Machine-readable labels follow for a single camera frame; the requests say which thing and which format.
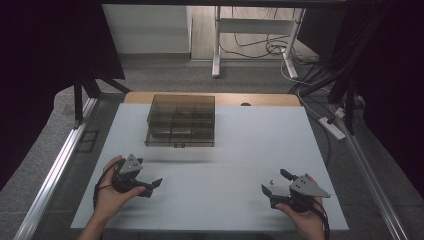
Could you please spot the white desk frame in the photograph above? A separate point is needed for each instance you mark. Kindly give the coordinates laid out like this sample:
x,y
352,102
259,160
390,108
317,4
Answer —
x,y
253,26

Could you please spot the dark curtain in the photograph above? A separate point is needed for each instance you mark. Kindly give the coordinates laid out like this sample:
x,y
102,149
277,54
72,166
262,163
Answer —
x,y
40,66
396,83

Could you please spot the dark floor plate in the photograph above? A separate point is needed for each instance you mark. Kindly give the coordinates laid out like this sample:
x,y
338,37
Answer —
x,y
87,141

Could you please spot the white adapter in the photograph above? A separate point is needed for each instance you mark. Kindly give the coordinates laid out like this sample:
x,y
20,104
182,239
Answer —
x,y
340,112

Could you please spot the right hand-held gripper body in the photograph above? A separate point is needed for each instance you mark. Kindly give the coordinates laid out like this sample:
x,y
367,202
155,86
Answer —
x,y
306,189

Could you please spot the smoky transparent drawer box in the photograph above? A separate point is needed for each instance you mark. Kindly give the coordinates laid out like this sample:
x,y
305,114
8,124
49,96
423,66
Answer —
x,y
181,105

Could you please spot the white power strip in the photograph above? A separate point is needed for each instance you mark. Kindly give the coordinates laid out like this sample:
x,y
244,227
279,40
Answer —
x,y
331,128

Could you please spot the black plug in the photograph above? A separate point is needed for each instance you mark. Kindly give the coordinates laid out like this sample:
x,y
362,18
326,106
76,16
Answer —
x,y
330,120

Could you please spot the white foam table cover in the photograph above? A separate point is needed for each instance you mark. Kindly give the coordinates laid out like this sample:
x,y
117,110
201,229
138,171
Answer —
x,y
233,166

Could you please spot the person's right hand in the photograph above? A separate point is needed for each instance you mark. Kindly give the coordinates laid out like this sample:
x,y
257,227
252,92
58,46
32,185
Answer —
x,y
310,225

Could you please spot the aluminium rail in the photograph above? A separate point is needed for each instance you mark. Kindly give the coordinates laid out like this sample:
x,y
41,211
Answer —
x,y
50,183
370,173

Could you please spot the person's left hand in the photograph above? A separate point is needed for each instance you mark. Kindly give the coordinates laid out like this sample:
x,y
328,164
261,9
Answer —
x,y
108,203

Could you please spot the white panel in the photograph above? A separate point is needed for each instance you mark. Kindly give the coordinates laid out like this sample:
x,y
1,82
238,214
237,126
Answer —
x,y
146,30

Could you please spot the black metal stand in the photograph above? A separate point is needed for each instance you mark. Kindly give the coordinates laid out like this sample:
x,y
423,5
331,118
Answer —
x,y
349,100
78,100

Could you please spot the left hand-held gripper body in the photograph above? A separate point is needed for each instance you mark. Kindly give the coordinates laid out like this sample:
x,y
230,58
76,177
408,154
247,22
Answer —
x,y
130,168

